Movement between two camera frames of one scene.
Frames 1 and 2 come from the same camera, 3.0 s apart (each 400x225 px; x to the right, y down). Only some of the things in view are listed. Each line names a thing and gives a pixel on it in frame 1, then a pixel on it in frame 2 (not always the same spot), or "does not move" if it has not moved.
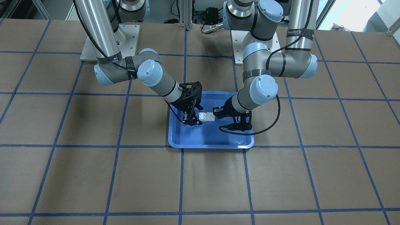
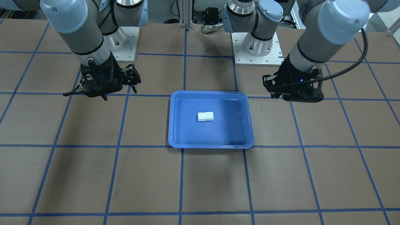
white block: x=202 y=116 does not move
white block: x=210 y=117 does not move
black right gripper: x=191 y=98 → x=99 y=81
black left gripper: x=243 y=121 → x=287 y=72
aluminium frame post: x=186 y=13 does not move
